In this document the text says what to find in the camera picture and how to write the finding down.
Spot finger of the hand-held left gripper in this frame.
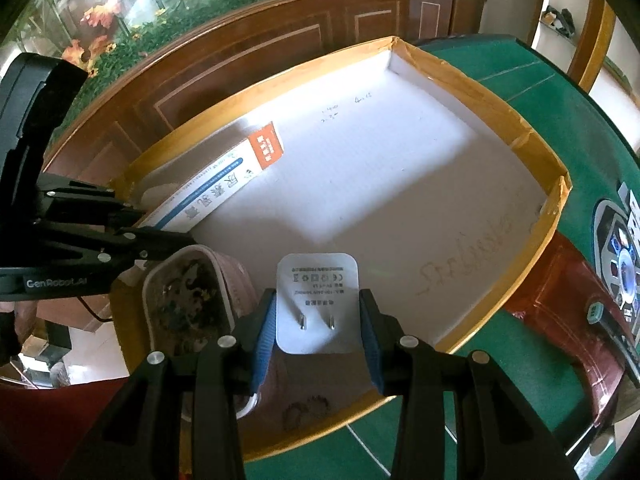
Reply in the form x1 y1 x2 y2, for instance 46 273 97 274
75 224 202 267
36 172 147 227

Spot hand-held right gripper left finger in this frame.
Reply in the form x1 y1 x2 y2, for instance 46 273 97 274
57 288 279 480

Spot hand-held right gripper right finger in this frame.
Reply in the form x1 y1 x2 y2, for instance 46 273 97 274
357 288 581 480

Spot white charger plug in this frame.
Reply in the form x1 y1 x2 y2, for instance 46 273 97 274
276 253 362 356

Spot white orange medicine box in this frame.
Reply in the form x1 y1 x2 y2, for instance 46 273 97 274
137 121 286 233

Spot cardboard box with yellow tape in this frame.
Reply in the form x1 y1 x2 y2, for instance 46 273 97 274
112 36 572 471

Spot red plastic packet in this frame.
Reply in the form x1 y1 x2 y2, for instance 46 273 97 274
502 232 631 428

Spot artificial flower display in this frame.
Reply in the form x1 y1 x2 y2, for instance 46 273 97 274
10 0 407 126

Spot wooden cabinet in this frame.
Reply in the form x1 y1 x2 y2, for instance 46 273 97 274
42 0 488 173

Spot mahjong table control panel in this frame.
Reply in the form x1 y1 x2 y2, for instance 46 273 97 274
592 180 640 361

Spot dark shoes on shelf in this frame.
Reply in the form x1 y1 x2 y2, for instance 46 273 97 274
541 5 577 37

